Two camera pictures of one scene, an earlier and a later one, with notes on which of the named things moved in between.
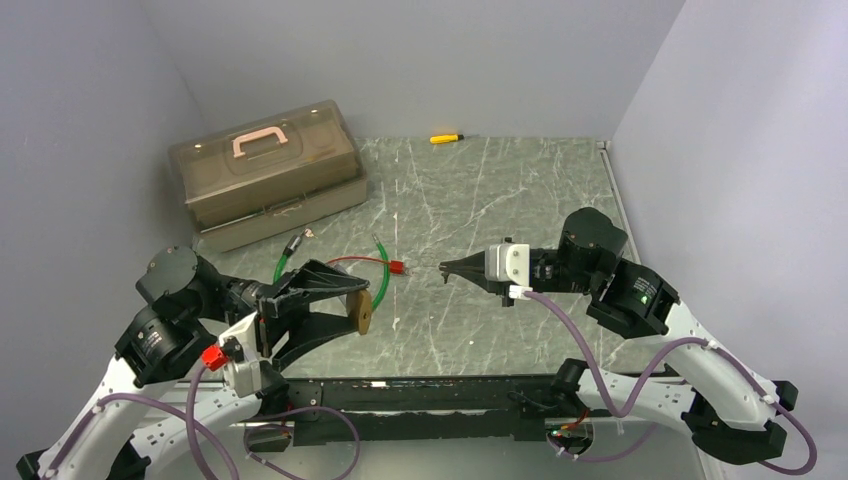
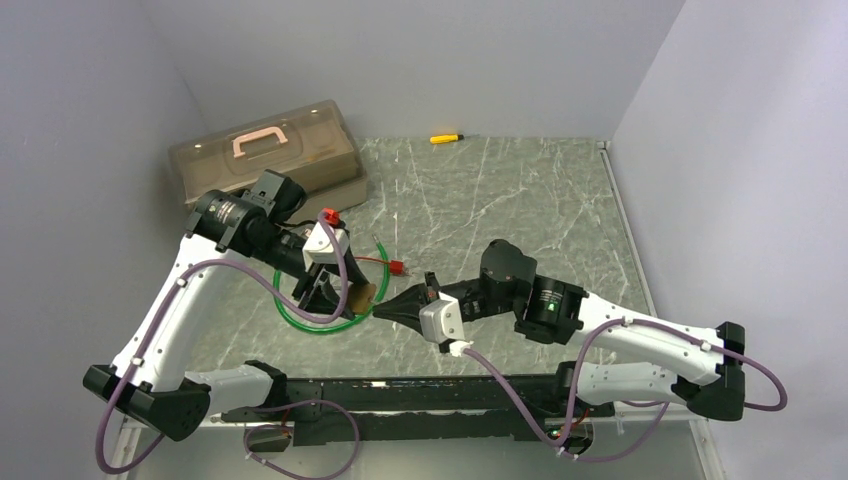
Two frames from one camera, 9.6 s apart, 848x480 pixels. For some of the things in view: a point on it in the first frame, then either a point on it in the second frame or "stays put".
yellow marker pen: (435, 139) stays put
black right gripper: (473, 267) → (405, 307)
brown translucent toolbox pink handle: (267, 174) stays put
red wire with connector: (396, 266) stays put
